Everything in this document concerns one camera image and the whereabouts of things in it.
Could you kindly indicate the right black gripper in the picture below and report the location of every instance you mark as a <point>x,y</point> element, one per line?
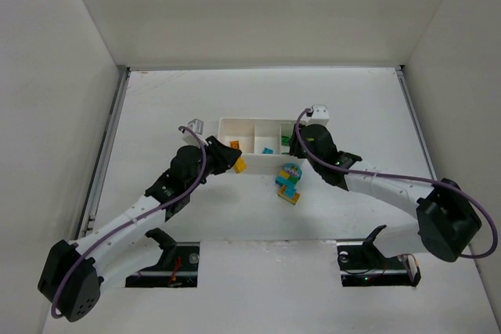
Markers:
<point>297,138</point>

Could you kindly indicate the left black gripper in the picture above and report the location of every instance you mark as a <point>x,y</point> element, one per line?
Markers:
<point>218,152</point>

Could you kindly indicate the green square lego brick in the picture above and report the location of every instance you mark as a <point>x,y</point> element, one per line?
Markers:
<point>285,140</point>

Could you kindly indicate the yellow curved lego brick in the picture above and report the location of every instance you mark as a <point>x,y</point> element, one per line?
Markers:
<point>235,144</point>

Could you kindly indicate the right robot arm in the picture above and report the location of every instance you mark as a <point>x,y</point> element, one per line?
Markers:
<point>444,222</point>

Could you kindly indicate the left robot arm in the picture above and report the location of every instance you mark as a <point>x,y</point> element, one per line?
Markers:
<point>73,275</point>

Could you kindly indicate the multicolor lego cluster with frog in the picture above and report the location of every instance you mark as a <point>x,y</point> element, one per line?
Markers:
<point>286,180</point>

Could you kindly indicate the white three-compartment tray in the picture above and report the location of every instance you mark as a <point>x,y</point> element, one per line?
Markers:
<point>255,134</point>

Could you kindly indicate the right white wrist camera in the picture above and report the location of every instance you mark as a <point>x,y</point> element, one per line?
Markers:
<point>318,114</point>

